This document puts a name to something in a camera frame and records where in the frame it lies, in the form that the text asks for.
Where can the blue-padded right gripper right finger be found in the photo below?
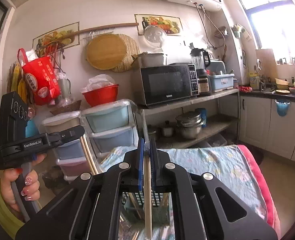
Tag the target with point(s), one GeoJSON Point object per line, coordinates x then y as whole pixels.
{"type": "Point", "coordinates": [203, 207]}

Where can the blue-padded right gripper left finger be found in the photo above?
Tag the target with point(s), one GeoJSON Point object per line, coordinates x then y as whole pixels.
{"type": "Point", "coordinates": [89, 208]}

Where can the dark green utensil caddy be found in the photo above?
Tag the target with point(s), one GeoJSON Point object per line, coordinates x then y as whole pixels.
{"type": "Point", "coordinates": [133, 207]}

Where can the thin chopsticks pack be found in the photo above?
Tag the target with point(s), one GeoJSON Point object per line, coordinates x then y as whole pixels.
{"type": "Point", "coordinates": [88, 155]}

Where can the green sleeve forearm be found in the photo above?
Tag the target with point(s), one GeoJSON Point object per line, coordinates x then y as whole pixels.
{"type": "Point", "coordinates": [9, 210]}

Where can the metal kitchen shelf rack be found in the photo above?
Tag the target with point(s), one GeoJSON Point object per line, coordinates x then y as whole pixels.
{"type": "Point", "coordinates": [212, 125]}

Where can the left hand painted nails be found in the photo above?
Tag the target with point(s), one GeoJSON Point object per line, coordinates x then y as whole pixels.
{"type": "Point", "coordinates": [20, 187]}

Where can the teal bucket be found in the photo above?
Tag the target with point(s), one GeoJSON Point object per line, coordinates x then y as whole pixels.
{"type": "Point", "coordinates": [31, 129]}

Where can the cartoon print teal tablecloth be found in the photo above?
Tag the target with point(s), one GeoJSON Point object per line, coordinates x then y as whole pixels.
{"type": "Point", "coordinates": [232, 165]}

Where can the red shopping bag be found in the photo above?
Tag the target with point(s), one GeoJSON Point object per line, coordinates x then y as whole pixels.
{"type": "Point", "coordinates": [40, 76]}

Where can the stainless steel pots stack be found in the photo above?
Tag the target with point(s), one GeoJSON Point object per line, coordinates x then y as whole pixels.
{"type": "Point", "coordinates": [189, 125]}

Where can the right pastel drawer tower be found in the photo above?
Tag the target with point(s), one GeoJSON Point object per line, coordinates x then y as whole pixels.
{"type": "Point", "coordinates": [110, 125]}

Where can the small steel pot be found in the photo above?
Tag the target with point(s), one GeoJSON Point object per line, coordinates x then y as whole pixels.
{"type": "Point", "coordinates": [167, 130]}

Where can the red plastic basin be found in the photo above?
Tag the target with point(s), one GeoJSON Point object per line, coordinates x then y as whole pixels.
{"type": "Point", "coordinates": [102, 95]}

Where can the long wooden rolling pin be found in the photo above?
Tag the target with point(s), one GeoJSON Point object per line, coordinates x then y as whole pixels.
{"type": "Point", "coordinates": [69, 35]}

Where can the blue hanging bin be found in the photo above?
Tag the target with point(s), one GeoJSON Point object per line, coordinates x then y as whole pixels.
{"type": "Point", "coordinates": [282, 107]}

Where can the light blue dish bin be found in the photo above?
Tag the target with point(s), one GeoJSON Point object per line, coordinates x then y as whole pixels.
{"type": "Point", "coordinates": [221, 82]}

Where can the round wooden board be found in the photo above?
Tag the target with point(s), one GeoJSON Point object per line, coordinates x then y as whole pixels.
{"type": "Point", "coordinates": [106, 51]}

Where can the black microwave oven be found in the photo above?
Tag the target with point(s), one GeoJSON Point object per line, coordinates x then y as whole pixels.
{"type": "Point", "coordinates": [161, 84]}

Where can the black blender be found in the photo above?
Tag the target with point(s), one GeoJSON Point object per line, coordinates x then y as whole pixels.
{"type": "Point", "coordinates": [201, 60]}

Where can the woven round mat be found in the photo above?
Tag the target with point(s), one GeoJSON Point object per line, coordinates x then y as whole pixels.
{"type": "Point", "coordinates": [132, 51]}

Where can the fruit picture tile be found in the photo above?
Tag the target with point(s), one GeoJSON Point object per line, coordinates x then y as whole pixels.
{"type": "Point", "coordinates": [171, 25]}

